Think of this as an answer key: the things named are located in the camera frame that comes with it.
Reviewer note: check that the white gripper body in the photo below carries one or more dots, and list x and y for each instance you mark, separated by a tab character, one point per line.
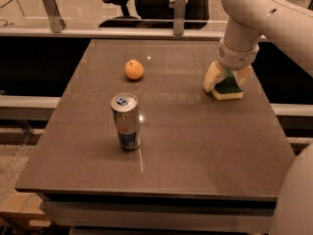
235	57

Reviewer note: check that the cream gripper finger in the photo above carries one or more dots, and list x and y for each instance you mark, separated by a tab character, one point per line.
214	74
241	75

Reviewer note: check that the green and yellow sponge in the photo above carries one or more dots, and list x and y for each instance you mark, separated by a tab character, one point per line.
227	89

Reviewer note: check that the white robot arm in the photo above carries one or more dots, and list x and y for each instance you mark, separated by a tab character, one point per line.
290	28

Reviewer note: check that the red bull can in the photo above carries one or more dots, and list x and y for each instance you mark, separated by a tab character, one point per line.
126	119

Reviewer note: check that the orange fruit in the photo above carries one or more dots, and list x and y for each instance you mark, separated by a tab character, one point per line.
134	70

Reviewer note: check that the black office chair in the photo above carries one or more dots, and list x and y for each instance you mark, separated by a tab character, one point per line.
158	14

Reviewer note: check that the cardboard box under table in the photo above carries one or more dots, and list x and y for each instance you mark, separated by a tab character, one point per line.
22	212

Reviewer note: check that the middle metal bracket post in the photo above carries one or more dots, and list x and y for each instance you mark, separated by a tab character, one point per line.
179	17

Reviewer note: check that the metal bracket post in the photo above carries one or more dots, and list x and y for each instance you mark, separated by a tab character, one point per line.
179	17
56	22

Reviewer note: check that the left metal bracket post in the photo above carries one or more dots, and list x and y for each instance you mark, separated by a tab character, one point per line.
56	22

